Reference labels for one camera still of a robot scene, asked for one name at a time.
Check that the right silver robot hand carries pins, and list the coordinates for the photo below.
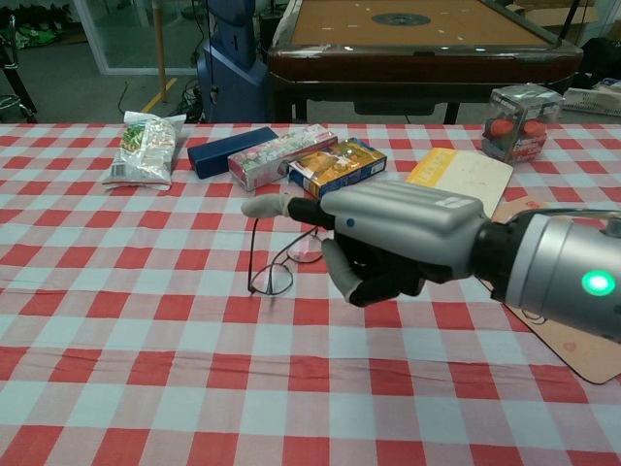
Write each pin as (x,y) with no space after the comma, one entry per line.
(407,223)

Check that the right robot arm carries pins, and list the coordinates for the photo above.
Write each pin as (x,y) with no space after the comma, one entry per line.
(558,262)

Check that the yellow white booklet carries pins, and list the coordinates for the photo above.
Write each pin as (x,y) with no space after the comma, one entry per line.
(466,175)

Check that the yellow blue carton box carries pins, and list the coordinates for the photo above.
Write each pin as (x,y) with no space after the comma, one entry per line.
(339,167)

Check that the pink floral carton box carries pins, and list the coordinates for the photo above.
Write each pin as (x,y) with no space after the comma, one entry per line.
(276,157)

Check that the clear box with red items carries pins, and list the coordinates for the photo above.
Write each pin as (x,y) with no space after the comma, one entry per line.
(521,126)

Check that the brown wooden game table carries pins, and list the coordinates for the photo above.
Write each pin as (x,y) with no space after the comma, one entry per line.
(412,53)

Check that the navy blue glasses case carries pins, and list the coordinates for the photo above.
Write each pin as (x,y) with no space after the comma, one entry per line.
(218,153)

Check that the cartoon girl mouse pad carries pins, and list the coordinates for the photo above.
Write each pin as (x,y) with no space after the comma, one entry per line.
(572,349)

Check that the white plastic basket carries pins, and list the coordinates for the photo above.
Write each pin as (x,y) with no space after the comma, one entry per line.
(594,101)

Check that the blue machine base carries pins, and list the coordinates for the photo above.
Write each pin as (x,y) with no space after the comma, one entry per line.
(233,73)

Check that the red white checked tablecloth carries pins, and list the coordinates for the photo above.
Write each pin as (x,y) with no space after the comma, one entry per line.
(194,364)

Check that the white green snack bag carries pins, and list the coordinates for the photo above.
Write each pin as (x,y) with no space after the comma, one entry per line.
(143,150)

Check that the wooden pole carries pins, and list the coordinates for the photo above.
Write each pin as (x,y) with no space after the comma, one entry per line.
(160,53)

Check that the black metal chair frame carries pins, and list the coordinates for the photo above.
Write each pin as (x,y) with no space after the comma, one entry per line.
(17,82)

